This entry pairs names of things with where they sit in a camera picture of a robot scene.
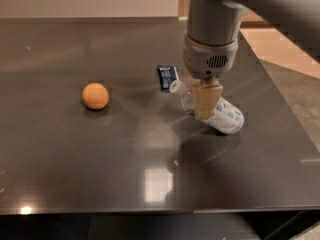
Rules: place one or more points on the dark blue snack packet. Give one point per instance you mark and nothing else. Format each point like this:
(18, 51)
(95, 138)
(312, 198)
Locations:
(167, 75)

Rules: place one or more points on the orange ball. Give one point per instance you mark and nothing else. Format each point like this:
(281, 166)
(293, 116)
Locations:
(95, 96)

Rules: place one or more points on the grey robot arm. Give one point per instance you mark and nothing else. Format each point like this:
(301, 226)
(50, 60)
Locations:
(211, 38)

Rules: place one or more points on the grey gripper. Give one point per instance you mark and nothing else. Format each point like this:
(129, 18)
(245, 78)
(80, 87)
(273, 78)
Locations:
(204, 60)

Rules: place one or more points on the clear blue-labelled water bottle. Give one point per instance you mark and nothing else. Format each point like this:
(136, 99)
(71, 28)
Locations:
(226, 118)

